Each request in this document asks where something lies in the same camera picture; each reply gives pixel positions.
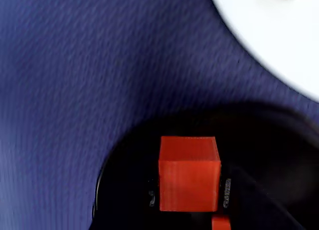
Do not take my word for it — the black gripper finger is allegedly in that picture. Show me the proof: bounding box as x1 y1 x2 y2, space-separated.
219 165 307 230
129 174 175 230

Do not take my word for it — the red cube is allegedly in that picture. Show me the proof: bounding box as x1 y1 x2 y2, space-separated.
211 215 232 230
159 136 222 213

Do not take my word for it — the white round plate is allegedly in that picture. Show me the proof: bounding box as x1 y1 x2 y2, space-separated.
208 0 319 104

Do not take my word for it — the black metal bucket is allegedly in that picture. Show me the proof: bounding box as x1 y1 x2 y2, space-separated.
93 100 319 230

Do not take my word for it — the blue woven cloth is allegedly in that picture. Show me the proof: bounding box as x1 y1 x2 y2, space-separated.
0 0 319 230

